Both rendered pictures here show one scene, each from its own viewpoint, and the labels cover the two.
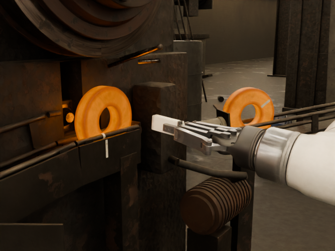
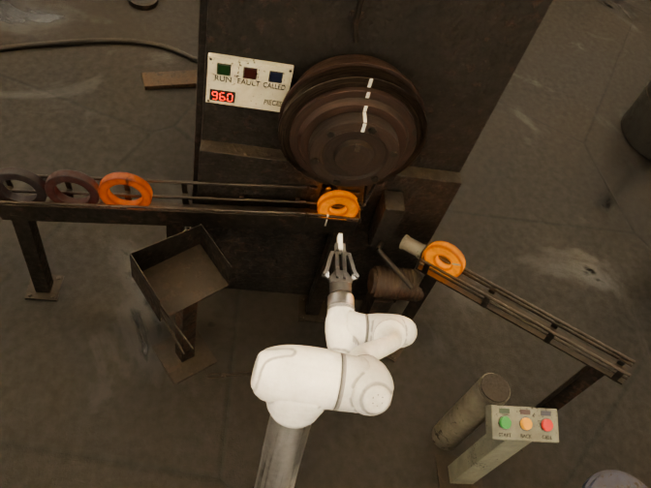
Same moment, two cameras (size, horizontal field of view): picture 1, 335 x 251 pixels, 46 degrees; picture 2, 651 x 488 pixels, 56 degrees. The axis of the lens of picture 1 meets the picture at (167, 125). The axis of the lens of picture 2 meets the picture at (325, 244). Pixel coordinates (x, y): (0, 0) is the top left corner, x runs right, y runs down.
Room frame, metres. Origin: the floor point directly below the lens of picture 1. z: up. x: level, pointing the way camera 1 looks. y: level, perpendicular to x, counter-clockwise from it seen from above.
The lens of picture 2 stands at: (-0.32, -0.79, 2.42)
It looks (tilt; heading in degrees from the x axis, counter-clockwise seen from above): 52 degrees down; 38
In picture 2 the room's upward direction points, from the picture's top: 18 degrees clockwise
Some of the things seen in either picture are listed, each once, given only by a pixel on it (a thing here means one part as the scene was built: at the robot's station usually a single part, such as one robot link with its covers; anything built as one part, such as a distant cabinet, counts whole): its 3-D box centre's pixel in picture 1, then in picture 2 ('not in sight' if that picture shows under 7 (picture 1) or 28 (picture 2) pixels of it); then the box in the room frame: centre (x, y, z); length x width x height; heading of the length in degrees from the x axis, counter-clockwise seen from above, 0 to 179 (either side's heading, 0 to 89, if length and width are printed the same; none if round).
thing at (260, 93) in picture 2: not in sight; (248, 83); (0.63, 0.45, 1.15); 0.26 x 0.02 x 0.18; 144
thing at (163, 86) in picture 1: (154, 127); (386, 219); (1.04, 0.04, 0.68); 0.11 x 0.08 x 0.24; 54
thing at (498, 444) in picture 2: not in sight; (489, 451); (0.96, -0.83, 0.31); 0.24 x 0.16 x 0.62; 144
